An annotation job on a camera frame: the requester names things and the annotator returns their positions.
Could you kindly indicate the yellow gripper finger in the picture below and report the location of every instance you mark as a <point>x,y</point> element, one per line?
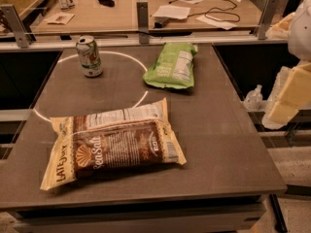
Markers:
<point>295,93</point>

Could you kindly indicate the green rice chip bag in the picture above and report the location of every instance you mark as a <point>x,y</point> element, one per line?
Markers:
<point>173,67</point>

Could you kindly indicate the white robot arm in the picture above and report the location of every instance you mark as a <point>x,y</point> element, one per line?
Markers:
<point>296,29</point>

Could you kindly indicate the brown sea salt chip bag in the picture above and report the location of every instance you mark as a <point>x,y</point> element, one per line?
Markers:
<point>112,140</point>

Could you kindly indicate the clear sanitizer bottle left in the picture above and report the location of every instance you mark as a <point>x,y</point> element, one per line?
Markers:
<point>253,99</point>

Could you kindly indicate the white paper sheet right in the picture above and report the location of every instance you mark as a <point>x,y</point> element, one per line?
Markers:
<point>214,22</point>

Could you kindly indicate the white paper sheet centre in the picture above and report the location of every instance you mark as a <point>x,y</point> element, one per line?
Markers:
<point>171,11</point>

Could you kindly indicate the green white soda can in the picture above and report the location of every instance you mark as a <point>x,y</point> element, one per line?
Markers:
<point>89,56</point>

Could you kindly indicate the black computer mouse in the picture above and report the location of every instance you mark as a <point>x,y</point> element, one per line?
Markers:
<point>107,3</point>

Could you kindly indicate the wooden background desk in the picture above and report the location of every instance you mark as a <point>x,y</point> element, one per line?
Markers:
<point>90,15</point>

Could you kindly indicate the small paper card left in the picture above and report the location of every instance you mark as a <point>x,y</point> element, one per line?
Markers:
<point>59,18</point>

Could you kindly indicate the metal bracket right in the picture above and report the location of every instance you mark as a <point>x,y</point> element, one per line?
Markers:
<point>267,15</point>

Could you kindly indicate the metal bracket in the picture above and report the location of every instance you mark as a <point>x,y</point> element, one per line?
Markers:
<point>267,15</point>
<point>143,21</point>
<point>21,35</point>

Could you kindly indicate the metal bracket centre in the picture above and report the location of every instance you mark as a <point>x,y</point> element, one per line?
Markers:
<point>143,21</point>

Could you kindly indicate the metal bracket left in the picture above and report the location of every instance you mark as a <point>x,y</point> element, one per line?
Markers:
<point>21,35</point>

